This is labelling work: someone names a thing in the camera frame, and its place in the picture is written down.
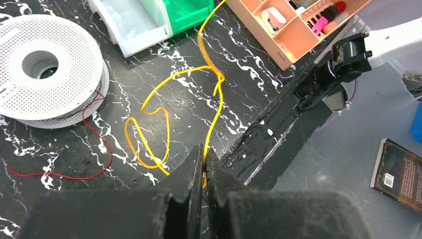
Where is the white plastic bin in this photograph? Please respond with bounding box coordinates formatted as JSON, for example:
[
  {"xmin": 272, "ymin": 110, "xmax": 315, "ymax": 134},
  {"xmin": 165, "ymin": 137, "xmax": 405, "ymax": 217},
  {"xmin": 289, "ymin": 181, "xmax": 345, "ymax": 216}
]
[{"xmin": 88, "ymin": 0, "xmax": 174, "ymax": 58}]

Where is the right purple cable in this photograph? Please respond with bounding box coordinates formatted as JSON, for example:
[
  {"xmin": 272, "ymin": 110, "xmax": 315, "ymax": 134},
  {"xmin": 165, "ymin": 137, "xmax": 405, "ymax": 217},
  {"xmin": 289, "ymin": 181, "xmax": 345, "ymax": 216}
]
[{"xmin": 316, "ymin": 77, "xmax": 358, "ymax": 131}]

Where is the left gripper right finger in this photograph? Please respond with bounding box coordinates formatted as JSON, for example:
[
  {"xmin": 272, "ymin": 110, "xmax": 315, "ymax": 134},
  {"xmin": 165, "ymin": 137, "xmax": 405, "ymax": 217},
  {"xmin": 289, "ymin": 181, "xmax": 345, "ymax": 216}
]
[{"xmin": 206, "ymin": 150, "xmax": 371, "ymax": 239}]

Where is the white filament spool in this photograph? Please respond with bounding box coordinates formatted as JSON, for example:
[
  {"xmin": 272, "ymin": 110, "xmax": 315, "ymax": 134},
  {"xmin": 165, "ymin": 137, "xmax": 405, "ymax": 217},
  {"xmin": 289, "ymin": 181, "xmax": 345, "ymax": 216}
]
[{"xmin": 0, "ymin": 14, "xmax": 109, "ymax": 129}]

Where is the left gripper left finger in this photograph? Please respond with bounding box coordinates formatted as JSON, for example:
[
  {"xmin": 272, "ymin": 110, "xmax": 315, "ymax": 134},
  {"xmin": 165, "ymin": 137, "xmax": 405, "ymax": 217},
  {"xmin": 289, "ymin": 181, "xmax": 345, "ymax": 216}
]
[{"xmin": 18, "ymin": 145, "xmax": 204, "ymax": 239}]

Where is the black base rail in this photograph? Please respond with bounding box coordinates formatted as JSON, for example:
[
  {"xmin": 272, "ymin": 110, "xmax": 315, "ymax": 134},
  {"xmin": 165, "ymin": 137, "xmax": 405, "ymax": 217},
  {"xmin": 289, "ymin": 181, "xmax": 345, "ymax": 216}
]
[{"xmin": 219, "ymin": 62, "xmax": 350, "ymax": 190}]

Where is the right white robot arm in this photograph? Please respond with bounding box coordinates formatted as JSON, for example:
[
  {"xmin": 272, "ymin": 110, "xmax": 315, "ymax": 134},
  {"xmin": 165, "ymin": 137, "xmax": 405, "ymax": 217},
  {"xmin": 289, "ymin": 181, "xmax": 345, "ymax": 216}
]
[{"xmin": 330, "ymin": 17, "xmax": 422, "ymax": 82}]

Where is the white item in organizer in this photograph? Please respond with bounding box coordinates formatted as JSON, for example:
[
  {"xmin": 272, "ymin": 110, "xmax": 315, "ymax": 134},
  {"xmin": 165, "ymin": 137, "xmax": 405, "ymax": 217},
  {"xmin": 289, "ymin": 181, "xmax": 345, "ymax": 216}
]
[{"xmin": 261, "ymin": 7, "xmax": 287, "ymax": 34}]

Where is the dark book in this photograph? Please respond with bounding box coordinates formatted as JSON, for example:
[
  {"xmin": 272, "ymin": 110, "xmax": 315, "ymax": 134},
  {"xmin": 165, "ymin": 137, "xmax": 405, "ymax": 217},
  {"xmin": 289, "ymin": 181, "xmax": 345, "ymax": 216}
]
[{"xmin": 370, "ymin": 138, "xmax": 422, "ymax": 213}]

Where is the pink item in organizer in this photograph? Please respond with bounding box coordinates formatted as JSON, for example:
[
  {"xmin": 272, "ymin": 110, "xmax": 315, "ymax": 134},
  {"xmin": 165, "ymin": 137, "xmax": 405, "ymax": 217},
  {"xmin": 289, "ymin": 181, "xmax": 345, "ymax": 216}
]
[{"xmin": 312, "ymin": 16, "xmax": 329, "ymax": 36}]

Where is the green plastic bin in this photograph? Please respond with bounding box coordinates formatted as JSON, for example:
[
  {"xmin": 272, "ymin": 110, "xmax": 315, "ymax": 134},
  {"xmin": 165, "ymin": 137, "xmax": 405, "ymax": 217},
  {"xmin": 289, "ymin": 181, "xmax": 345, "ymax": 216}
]
[{"xmin": 163, "ymin": 0, "xmax": 214, "ymax": 35}]

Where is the red wire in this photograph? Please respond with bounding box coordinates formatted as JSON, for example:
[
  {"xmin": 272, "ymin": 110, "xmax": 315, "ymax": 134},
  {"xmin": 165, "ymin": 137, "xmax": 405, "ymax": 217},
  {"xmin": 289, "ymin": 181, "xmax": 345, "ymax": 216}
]
[{"xmin": 9, "ymin": 91, "xmax": 113, "ymax": 181}]

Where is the orange desk organizer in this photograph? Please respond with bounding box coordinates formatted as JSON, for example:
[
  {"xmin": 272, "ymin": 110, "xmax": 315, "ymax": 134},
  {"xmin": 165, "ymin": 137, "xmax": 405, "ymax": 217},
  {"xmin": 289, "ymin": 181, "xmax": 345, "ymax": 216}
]
[{"xmin": 227, "ymin": 0, "xmax": 369, "ymax": 70}]

